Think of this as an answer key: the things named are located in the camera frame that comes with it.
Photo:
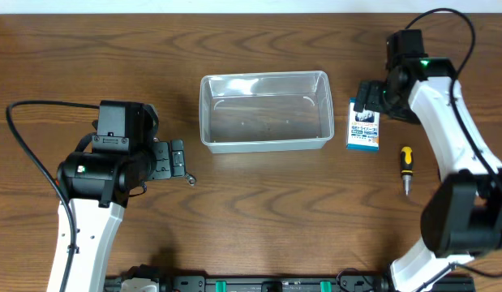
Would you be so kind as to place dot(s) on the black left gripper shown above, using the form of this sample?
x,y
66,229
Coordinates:
x,y
161,169

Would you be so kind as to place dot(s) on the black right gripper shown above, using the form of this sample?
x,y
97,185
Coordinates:
x,y
371,101

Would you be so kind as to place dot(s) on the silver double ring wrench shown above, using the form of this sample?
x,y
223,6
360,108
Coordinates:
x,y
191,180

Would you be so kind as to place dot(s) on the blue white bit set box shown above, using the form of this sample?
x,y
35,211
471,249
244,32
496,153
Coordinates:
x,y
362,129

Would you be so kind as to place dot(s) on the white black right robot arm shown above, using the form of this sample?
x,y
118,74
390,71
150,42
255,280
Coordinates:
x,y
463,219

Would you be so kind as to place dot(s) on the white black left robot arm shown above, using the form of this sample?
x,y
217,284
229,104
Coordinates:
x,y
97,179

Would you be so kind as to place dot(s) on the clear plastic container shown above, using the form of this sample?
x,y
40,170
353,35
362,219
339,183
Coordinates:
x,y
266,112

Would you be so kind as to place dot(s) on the stubby yellow black screwdriver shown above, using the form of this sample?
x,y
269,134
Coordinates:
x,y
406,167

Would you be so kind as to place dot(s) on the black mounting rail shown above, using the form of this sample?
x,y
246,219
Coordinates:
x,y
149,278

